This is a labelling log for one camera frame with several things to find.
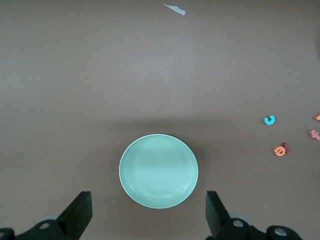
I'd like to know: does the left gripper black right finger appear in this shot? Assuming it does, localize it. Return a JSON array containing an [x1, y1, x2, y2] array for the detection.
[[204, 190, 305, 240]]

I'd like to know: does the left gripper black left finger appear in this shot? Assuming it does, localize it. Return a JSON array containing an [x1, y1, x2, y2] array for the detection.
[[0, 190, 94, 240]]

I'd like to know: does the orange foam letter e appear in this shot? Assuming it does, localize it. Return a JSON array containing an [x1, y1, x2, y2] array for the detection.
[[272, 145, 286, 157]]

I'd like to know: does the teal foam letter c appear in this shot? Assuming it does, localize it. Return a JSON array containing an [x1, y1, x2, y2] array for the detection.
[[263, 114, 277, 126]]

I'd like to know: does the pale green plate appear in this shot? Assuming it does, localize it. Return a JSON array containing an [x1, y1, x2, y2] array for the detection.
[[118, 133, 200, 210]]

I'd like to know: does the pink foam letter f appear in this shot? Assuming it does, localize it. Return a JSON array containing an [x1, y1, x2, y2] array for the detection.
[[308, 128, 320, 142]]

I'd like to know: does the brown table cover sheet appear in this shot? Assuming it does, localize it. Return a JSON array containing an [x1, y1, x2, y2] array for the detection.
[[0, 0, 320, 240]]

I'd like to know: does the white torn paper scrap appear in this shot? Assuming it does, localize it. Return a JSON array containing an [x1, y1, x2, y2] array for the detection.
[[163, 3, 187, 16]]

